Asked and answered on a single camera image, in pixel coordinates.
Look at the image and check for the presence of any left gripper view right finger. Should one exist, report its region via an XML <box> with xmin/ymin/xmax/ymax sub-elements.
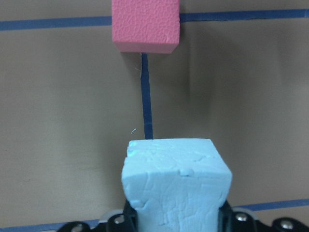
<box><xmin>218</xmin><ymin>201</ymin><xmax>233</xmax><ymax>232</ymax></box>

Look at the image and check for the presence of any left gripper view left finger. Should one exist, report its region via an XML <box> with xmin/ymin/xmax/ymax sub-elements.
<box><xmin>123</xmin><ymin>200</ymin><xmax>138</xmax><ymax>232</ymax></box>

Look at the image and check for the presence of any light blue foam block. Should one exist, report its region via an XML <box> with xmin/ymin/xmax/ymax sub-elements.
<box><xmin>121</xmin><ymin>138</ymin><xmax>232</xmax><ymax>232</ymax></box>

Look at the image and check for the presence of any red pink foam block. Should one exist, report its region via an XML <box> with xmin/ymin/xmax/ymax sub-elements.
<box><xmin>112</xmin><ymin>0</ymin><xmax>180</xmax><ymax>54</ymax></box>

